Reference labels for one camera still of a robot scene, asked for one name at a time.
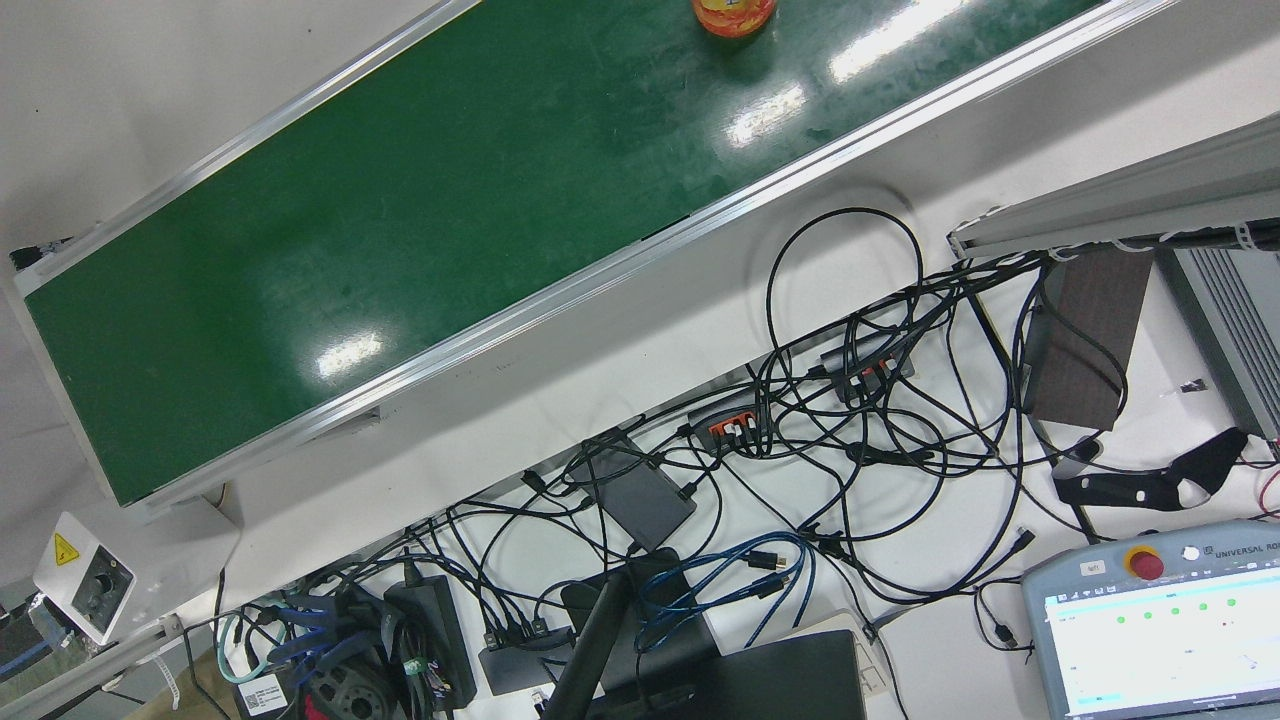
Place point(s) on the brown block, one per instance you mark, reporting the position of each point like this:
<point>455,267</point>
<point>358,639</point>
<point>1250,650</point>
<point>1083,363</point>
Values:
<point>1090,340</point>

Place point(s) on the aluminium profile post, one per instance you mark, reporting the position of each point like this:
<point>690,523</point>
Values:
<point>1150,190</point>

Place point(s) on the white control box warning label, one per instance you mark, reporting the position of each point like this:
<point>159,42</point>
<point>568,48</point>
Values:
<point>85,575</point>

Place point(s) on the orange juice bottle yellow cap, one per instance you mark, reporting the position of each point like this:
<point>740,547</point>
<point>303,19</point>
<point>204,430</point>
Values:
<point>735,18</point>

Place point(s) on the grey teach pendant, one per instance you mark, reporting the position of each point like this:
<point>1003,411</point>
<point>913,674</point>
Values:
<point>1150,640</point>

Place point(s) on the grey finned power supply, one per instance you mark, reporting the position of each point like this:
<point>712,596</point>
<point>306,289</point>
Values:
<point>1235,330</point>

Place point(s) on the grey hub orange ports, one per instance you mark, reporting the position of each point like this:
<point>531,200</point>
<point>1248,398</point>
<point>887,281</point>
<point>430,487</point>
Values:
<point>865,365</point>
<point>730,420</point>

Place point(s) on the green conveyor belt aluminium frame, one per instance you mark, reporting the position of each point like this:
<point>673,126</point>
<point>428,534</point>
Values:
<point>400,220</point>

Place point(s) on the black round robot flange part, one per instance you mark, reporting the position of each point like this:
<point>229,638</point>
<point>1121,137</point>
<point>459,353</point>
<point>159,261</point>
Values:
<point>350,690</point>

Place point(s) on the black monitor stand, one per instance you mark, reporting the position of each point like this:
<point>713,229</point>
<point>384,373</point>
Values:
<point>600,630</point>

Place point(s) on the white label tag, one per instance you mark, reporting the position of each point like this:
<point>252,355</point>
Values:
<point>262,694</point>

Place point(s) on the black power adapter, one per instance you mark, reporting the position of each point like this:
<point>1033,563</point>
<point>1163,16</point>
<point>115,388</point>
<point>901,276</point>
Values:
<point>440,640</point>

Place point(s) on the black flat box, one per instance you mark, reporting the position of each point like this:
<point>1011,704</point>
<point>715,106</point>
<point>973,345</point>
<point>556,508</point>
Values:
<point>640,490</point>

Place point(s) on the black port hub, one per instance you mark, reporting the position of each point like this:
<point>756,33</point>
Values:
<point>520,660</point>

